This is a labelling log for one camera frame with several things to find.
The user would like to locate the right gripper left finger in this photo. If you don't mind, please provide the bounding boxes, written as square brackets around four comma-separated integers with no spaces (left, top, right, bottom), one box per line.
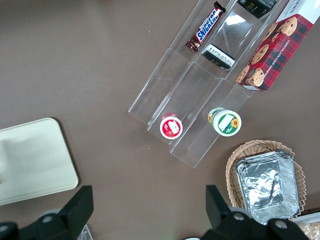
[18,185,95,240]

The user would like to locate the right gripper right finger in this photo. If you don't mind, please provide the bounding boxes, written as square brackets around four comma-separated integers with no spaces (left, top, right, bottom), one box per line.
[201,184,270,240]

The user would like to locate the light wicker basket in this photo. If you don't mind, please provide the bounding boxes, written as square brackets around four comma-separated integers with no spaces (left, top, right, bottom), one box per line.
[225,139,305,219]

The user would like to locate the aluminium foil tray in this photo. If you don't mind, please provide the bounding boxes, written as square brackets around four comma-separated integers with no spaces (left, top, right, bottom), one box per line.
[234,149,301,226]

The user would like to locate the beige plastic tray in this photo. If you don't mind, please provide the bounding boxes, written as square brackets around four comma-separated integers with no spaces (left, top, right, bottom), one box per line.
[0,117,80,207]

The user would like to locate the white plastic bin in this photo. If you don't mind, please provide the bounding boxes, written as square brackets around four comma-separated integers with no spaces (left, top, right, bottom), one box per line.
[286,212,320,240]

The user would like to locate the clear bag of crackers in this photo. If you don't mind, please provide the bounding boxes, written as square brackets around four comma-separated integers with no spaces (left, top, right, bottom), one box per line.
[298,221,320,240]

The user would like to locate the green lid yogurt cup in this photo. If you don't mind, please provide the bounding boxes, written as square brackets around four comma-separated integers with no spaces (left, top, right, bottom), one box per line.
[207,107,243,137]

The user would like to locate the red lid yogurt cup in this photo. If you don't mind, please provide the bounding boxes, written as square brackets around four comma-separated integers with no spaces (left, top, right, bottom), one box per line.
[159,112,184,140]

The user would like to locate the clear acrylic stand, cups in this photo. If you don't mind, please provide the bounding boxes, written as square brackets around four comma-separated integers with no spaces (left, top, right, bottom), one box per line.
[127,48,254,169]

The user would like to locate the small black box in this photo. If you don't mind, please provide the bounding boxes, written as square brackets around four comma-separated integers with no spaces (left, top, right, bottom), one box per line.
[235,0,278,20]
[200,43,236,72]

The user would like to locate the red tartan cookie box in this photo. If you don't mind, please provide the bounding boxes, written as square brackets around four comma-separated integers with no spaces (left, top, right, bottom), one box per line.
[235,0,320,93]

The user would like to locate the clear acrylic stand, snacks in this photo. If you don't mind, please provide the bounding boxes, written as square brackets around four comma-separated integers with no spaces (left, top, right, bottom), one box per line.
[169,0,289,81]

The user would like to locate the Snickers chocolate bar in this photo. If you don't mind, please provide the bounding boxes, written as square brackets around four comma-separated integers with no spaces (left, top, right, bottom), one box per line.
[185,0,227,55]

